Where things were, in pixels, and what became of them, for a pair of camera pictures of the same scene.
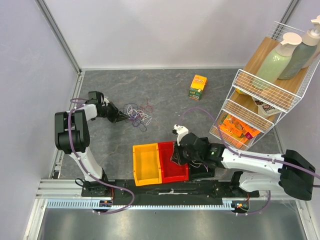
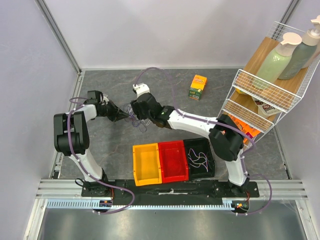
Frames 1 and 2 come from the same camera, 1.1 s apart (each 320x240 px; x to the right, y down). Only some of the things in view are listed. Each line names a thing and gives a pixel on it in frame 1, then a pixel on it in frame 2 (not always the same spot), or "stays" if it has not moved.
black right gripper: x=180 y=155 to x=137 y=110
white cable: x=133 y=113 stays
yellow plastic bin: x=146 y=164 stays
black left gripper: x=117 y=115 stays
